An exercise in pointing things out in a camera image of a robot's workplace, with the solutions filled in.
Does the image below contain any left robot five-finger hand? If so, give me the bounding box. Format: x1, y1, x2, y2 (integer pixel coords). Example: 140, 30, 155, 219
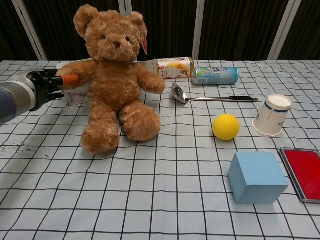
17, 68, 81, 113

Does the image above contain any brown teddy bear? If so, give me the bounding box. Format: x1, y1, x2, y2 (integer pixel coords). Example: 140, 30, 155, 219
56, 3, 167, 155

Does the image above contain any yellow tea bottle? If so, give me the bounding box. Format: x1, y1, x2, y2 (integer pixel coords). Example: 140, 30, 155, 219
156, 56, 195, 80

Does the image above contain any blue checked tablecloth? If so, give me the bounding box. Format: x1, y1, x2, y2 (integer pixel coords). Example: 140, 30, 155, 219
0, 59, 320, 240

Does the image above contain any light blue drink can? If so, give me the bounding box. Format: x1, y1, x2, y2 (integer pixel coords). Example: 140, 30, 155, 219
191, 66, 240, 86

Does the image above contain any yellow foam ball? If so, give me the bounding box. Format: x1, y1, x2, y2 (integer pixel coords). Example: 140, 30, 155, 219
212, 113, 241, 141

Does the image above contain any light blue foam cube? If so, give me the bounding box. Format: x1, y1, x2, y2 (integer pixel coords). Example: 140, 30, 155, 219
228, 151, 289, 205

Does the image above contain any white paper cup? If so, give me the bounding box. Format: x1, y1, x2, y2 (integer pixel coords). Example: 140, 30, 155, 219
251, 93, 293, 137

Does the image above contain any red stamp pad case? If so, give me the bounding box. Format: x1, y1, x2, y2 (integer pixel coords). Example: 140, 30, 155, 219
278, 147, 320, 203

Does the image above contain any white metal frame post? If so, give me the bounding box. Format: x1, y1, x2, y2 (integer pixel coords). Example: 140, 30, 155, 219
11, 0, 49, 61
119, 0, 133, 16
191, 0, 205, 61
267, 0, 296, 61

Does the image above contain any metal ladle with black handle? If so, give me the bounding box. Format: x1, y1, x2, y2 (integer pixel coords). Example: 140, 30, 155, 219
171, 82, 259, 105

